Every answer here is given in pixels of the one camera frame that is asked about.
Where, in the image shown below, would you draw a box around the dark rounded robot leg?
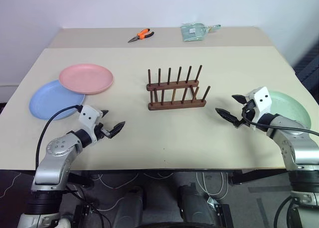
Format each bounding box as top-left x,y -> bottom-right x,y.
176,184 -> 220,225

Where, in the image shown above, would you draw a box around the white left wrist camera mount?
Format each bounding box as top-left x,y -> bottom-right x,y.
78,105 -> 104,142

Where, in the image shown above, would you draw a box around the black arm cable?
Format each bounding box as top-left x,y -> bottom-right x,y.
35,105 -> 84,169
242,109 -> 319,136

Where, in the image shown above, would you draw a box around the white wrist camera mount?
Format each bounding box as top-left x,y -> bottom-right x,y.
245,87 -> 273,121
78,105 -> 104,142

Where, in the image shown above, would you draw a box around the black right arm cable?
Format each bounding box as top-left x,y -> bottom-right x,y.
242,109 -> 319,136

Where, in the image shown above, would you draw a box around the blue plate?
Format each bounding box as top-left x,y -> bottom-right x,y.
29,80 -> 87,121

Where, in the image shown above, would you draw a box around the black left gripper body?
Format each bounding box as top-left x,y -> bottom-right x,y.
95,122 -> 112,139

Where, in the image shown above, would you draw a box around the orange-handled pliers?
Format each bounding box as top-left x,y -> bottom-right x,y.
128,28 -> 155,44

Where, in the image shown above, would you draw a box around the pink plate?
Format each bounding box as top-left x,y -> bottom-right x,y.
59,63 -> 115,95

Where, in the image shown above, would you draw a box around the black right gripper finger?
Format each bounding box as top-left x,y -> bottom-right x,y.
215,108 -> 241,127
231,94 -> 248,105

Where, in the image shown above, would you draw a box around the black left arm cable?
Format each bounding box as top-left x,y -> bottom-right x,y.
35,105 -> 84,169

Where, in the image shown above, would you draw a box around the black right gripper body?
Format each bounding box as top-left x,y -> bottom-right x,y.
234,100 -> 259,128

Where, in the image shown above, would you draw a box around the green plate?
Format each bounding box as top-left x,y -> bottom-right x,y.
268,90 -> 312,130

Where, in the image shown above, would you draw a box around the wooden dish rack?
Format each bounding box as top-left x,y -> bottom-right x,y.
146,65 -> 211,111

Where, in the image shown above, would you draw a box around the black table frame bar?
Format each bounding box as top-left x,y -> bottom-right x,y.
231,170 -> 290,185

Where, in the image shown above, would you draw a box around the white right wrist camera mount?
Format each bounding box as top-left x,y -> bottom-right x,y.
245,87 -> 273,121

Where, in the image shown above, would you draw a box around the white floor cable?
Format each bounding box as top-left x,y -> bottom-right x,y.
196,171 -> 229,197
91,172 -> 141,190

